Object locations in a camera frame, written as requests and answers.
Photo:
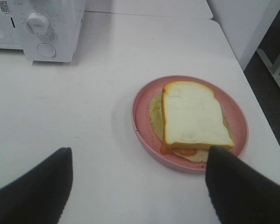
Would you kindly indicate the round door release button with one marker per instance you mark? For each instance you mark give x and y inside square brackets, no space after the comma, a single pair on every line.
[46,50]

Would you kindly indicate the white timer knob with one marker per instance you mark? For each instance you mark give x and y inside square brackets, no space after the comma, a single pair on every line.
[38,24]

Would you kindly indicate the white table frame leg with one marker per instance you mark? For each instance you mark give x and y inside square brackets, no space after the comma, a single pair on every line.
[273,68]

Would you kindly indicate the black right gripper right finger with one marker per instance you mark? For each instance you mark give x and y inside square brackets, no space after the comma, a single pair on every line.
[239,193]

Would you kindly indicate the white microwave oven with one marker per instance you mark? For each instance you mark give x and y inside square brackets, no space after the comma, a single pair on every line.
[65,16]

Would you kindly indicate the pink round plate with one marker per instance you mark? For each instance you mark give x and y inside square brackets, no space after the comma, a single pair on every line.
[141,123]

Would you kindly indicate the sandwich with lettuce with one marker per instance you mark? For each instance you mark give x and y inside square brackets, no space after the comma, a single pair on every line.
[188,119]

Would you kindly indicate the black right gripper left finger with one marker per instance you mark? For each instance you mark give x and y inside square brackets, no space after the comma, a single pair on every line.
[40,195]

